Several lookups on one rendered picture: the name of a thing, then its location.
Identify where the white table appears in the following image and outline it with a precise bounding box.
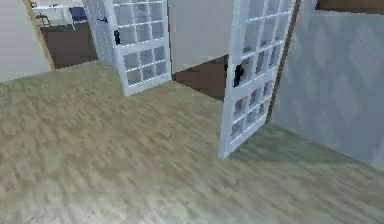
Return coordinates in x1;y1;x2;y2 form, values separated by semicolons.
32;3;88;31

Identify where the blue chair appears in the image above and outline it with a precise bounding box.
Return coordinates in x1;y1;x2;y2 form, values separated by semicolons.
68;6;89;26

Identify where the white glass-paned room door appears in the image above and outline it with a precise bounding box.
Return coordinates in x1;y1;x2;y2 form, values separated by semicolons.
217;0;298;160
82;0;173;98

